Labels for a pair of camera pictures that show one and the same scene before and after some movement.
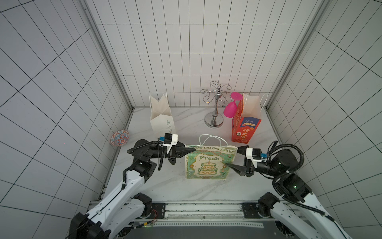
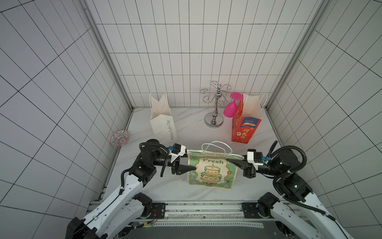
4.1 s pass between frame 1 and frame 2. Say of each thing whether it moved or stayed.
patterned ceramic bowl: stayed
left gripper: moved
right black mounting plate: stayed
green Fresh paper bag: moved
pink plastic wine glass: stayed
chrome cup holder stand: stayed
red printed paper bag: stayed
